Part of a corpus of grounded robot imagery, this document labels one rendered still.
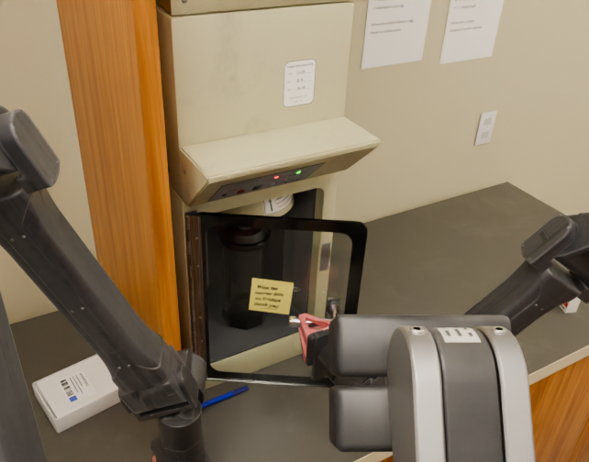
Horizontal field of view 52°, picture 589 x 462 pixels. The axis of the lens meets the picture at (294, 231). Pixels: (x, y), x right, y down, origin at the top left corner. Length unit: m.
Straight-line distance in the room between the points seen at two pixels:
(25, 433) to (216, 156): 0.57
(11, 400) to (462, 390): 0.34
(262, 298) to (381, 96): 0.83
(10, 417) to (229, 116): 0.65
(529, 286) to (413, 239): 1.08
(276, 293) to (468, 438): 0.88
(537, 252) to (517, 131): 1.52
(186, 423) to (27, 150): 0.43
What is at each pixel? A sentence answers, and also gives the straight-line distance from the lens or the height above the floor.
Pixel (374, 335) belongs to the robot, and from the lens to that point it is 0.32.
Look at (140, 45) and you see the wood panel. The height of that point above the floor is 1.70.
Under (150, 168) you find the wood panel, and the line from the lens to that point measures 0.90.
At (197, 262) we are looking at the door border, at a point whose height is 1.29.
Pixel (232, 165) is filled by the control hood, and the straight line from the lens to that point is 0.94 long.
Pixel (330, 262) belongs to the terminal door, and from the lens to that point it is 1.08.
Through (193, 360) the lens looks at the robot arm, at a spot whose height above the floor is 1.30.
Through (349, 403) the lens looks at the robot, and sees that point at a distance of 0.32.
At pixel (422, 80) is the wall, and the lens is 1.85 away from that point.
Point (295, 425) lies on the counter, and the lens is 1.29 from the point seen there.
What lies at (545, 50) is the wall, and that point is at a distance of 2.21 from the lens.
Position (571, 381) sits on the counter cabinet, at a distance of 1.81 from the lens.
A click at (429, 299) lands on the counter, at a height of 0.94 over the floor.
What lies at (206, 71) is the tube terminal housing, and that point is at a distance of 0.98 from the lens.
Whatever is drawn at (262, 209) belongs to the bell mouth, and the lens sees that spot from 1.16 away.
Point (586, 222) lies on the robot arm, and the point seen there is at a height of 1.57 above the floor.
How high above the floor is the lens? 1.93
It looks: 33 degrees down
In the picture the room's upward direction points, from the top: 3 degrees clockwise
